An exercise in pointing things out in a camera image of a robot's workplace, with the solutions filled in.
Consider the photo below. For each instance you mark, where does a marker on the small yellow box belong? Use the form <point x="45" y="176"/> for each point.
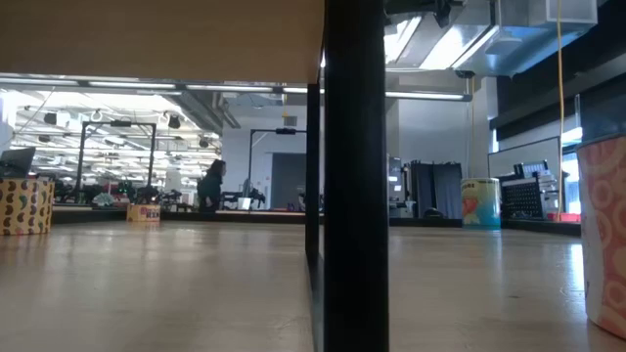
<point x="143" y="213"/>

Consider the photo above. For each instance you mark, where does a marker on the colourful patterned box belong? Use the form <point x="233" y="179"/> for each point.
<point x="24" y="207"/>

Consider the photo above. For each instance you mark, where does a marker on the pink patterned container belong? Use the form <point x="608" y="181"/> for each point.
<point x="606" y="234"/>

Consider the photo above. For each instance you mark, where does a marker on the other station black robot arm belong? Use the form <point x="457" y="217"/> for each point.
<point x="254" y="196"/>

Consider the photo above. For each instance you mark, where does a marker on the grey machine cabinet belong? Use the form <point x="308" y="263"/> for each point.
<point x="396" y="186"/>

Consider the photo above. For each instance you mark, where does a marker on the person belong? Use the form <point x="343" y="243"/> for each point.
<point x="210" y="188"/>

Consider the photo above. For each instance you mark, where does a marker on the black curtained cabinet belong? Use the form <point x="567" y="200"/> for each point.
<point x="435" y="190"/>

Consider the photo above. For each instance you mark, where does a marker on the long ceiling light strip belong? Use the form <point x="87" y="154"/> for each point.
<point x="132" y="84"/>

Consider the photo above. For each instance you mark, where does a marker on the grey whiteboard panel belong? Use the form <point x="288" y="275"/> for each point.
<point x="523" y="154"/>

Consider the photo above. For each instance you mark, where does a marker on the black perforated cart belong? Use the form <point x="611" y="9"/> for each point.
<point x="525" y="198"/>

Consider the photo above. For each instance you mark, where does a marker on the red plastic tray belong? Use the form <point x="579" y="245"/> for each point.
<point x="562" y="217"/>

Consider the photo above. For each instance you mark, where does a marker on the dark monitor screen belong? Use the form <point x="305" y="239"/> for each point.
<point x="17" y="162"/>

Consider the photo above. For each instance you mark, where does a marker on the black camera gantry frame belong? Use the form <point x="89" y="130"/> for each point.
<point x="80" y="156"/>
<point x="251" y="161"/>

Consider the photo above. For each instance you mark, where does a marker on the silver ventilation duct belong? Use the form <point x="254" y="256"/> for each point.
<point x="489" y="44"/>

